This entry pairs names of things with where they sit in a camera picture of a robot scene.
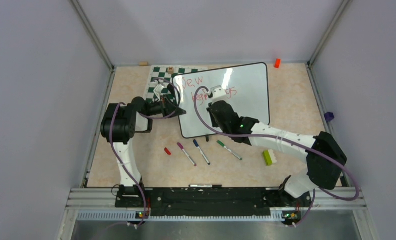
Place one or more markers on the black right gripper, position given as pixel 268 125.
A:
pixel 214 123

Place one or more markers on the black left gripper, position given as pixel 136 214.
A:
pixel 168 108

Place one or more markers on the white whiteboard black frame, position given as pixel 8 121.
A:
pixel 246 88

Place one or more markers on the red marker cap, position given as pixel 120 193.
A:
pixel 167 151

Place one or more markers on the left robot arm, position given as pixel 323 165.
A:
pixel 120 124

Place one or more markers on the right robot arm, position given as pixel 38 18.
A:
pixel 321 153

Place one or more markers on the black sparkly microphone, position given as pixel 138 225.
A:
pixel 172 92

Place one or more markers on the green capped marker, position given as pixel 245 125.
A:
pixel 229 150

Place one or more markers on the green white chess mat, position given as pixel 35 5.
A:
pixel 163 82

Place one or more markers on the pink capped marker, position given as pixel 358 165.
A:
pixel 186 154

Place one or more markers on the blue capped marker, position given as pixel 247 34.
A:
pixel 201 152

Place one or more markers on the wooden chess piece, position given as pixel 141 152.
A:
pixel 170 70

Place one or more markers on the wooden cork piece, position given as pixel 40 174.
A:
pixel 143 64

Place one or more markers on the green lego brick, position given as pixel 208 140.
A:
pixel 269 157

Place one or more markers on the orange block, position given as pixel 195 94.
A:
pixel 277 63

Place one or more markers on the purple block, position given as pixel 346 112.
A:
pixel 329 116

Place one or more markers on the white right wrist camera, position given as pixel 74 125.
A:
pixel 217 93

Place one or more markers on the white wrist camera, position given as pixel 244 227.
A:
pixel 217 93
pixel 158 91

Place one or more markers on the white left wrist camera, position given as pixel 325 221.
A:
pixel 158 91

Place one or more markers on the marker on base rail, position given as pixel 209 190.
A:
pixel 203 186

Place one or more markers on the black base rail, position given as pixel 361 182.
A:
pixel 214 201

